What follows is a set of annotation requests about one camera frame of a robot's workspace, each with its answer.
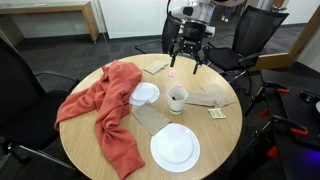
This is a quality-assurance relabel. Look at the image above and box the slanted wooden frame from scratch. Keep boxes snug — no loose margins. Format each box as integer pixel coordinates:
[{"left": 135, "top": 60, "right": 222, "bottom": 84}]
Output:
[{"left": 249, "top": 14, "right": 320, "bottom": 72}]

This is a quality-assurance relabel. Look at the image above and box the yellow sugar packet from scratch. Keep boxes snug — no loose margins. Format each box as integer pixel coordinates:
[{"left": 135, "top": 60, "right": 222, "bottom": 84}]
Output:
[{"left": 207, "top": 107, "right": 227, "bottom": 120}]

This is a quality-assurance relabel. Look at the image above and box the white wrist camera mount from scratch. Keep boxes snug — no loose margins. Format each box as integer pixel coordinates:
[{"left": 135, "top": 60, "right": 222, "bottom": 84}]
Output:
[{"left": 204, "top": 25, "right": 217, "bottom": 37}]

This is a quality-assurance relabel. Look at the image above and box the small white plate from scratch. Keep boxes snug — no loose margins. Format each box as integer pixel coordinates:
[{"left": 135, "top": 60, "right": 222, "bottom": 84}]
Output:
[{"left": 128, "top": 81, "right": 161, "bottom": 107}]

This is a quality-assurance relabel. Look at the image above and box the black mesh office chair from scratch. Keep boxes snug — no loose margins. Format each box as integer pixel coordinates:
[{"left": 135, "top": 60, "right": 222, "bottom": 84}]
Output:
[
  {"left": 134, "top": 11, "right": 185, "bottom": 55},
  {"left": 201, "top": 4, "right": 290, "bottom": 96},
  {"left": 0, "top": 36, "right": 81, "bottom": 180}
]

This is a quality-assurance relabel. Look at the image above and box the person in jeans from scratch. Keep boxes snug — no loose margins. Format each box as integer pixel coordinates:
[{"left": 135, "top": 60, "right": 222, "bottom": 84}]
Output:
[{"left": 219, "top": 5, "right": 232, "bottom": 24}]

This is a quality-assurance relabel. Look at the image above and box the large white plate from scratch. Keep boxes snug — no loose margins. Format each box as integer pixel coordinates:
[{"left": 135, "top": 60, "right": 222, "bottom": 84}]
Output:
[{"left": 149, "top": 123, "right": 201, "bottom": 174}]

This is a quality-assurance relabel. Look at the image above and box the black orange bar clamp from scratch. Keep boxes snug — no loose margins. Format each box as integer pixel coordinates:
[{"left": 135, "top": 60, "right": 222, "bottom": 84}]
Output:
[
  {"left": 243, "top": 81, "right": 291, "bottom": 118},
  {"left": 253, "top": 114, "right": 309, "bottom": 159}
]

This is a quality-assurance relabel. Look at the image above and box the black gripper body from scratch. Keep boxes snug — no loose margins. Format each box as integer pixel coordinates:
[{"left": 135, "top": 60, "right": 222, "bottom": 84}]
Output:
[{"left": 178, "top": 21, "right": 208, "bottom": 54}]

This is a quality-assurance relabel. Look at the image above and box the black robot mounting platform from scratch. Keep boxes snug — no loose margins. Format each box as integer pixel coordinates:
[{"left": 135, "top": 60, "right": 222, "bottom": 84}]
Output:
[{"left": 259, "top": 68, "right": 320, "bottom": 180}]

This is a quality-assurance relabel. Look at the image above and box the tan cardboard piece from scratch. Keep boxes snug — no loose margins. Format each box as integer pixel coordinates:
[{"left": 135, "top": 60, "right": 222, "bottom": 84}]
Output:
[{"left": 142, "top": 59, "right": 169, "bottom": 76}]

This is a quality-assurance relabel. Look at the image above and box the light wooden bench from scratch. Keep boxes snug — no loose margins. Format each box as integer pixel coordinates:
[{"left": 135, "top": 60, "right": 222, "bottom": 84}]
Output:
[{"left": 0, "top": 0, "right": 101, "bottom": 44}]

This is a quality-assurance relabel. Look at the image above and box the orange cloth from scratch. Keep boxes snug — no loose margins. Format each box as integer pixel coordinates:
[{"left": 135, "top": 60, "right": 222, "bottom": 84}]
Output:
[{"left": 54, "top": 59, "right": 146, "bottom": 180}]

